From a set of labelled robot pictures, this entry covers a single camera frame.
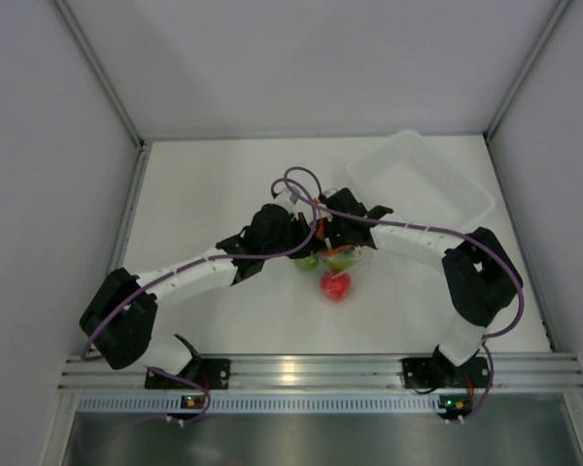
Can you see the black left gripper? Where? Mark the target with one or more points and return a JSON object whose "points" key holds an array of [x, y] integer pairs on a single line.
{"points": [[300, 226]]}

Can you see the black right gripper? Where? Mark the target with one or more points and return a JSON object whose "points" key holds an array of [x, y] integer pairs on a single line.
{"points": [[328, 230]]}

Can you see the green fake apple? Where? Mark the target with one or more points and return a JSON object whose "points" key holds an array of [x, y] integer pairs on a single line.
{"points": [[340, 261]]}

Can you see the green fake lime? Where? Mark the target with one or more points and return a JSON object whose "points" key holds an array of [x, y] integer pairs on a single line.
{"points": [[306, 264]]}

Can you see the clear zip top bag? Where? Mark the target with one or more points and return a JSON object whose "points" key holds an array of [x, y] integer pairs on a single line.
{"points": [[314, 276]]}

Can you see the red fake tomato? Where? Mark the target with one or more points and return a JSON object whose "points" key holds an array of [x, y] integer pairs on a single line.
{"points": [[335, 285]]}

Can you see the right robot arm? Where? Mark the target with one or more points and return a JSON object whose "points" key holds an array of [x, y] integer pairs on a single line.
{"points": [[485, 289]]}

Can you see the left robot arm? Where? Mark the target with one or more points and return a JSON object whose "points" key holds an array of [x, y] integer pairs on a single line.
{"points": [[119, 322]]}

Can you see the white perforated plastic basket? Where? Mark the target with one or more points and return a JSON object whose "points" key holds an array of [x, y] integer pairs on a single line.
{"points": [[407, 174]]}

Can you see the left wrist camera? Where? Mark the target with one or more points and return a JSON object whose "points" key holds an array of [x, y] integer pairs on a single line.
{"points": [[286, 199]]}

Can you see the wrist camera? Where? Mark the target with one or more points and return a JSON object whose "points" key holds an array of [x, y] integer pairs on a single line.
{"points": [[286, 199], [329, 192]]}

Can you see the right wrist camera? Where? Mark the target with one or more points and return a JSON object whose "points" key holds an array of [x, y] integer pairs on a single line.
{"points": [[329, 192]]}

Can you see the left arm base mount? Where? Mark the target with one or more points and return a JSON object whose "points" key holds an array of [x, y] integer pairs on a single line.
{"points": [[210, 373]]}

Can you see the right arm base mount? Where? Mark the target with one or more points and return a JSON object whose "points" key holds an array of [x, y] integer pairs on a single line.
{"points": [[427, 373]]}

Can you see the aluminium mounting rail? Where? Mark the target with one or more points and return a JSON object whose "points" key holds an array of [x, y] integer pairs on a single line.
{"points": [[514, 372]]}

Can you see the white slotted cable duct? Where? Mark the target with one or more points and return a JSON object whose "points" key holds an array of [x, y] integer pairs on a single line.
{"points": [[226, 403]]}

